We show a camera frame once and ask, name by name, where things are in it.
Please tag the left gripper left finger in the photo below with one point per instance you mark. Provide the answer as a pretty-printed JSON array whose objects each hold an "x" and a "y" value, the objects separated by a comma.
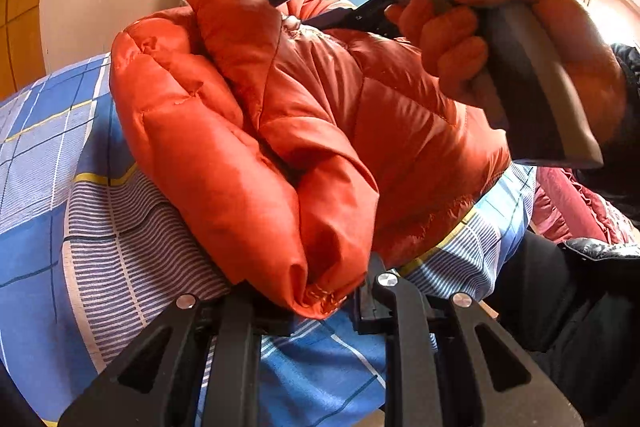
[{"x": 196, "y": 363}]

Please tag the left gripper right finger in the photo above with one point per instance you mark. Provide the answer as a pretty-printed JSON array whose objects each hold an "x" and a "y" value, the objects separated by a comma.
[{"x": 449, "y": 363}]

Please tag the orange down jacket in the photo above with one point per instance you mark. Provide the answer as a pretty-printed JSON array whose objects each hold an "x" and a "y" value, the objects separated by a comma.
[{"x": 294, "y": 154}]

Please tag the person's right hand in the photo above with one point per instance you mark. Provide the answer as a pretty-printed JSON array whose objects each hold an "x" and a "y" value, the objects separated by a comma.
[{"x": 453, "y": 52}]

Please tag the black trousers leg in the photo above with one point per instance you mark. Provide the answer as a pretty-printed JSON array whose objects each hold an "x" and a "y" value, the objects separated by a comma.
[{"x": 574, "y": 307}]

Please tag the blue plaid bed sheet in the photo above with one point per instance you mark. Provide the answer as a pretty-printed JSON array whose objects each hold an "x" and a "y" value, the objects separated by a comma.
[{"x": 91, "y": 252}]

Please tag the pink ruffled fabric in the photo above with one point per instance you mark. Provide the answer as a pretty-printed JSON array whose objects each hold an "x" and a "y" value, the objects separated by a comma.
[{"x": 564, "y": 209}]

